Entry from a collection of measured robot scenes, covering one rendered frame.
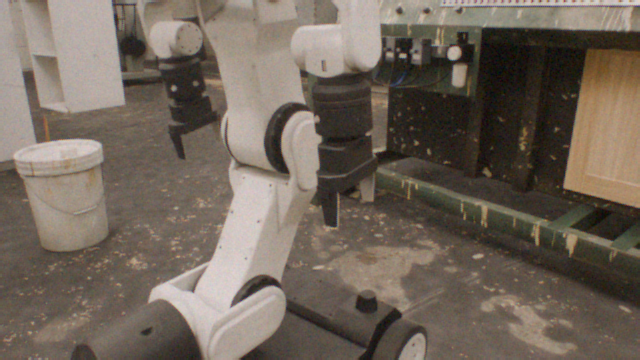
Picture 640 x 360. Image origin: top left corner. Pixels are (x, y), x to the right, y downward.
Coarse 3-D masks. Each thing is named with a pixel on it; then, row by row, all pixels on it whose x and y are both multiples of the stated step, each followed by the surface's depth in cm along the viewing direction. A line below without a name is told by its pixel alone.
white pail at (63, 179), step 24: (48, 144) 184; (72, 144) 188; (96, 144) 184; (24, 168) 163; (48, 168) 162; (72, 168) 166; (96, 168) 177; (48, 192) 167; (72, 192) 170; (96, 192) 178; (48, 216) 170; (72, 216) 172; (96, 216) 180; (48, 240) 175; (72, 240) 175; (96, 240) 182
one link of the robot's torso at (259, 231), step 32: (224, 128) 96; (288, 128) 86; (288, 160) 88; (256, 192) 95; (288, 192) 91; (256, 224) 93; (288, 224) 97; (224, 256) 95; (256, 256) 92; (192, 288) 95; (224, 288) 91; (256, 288) 92
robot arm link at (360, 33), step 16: (336, 0) 61; (352, 0) 60; (368, 0) 62; (352, 16) 60; (368, 16) 62; (352, 32) 61; (368, 32) 63; (352, 48) 62; (368, 48) 63; (352, 64) 63; (368, 64) 64
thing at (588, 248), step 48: (528, 48) 170; (576, 48) 158; (432, 96) 207; (480, 96) 183; (528, 96) 168; (576, 96) 161; (432, 144) 213; (480, 144) 190; (528, 144) 172; (432, 192) 189; (576, 192) 168; (528, 240) 161; (576, 240) 148
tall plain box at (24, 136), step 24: (0, 0) 248; (0, 24) 251; (0, 48) 253; (0, 72) 256; (0, 96) 258; (24, 96) 268; (0, 120) 261; (24, 120) 270; (0, 144) 263; (24, 144) 273; (0, 168) 268
